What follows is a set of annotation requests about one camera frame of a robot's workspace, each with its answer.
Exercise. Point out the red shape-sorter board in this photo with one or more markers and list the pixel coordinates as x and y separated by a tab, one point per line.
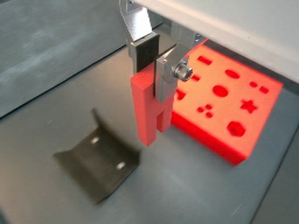
223	104

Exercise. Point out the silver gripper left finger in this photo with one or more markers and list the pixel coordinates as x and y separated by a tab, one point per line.
141	39

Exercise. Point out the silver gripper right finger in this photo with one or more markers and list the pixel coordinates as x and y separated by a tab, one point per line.
171	63

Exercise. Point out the black curved bracket stand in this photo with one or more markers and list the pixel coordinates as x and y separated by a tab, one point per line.
100	161

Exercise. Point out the red double-square peg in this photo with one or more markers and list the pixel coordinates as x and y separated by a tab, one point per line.
152	114

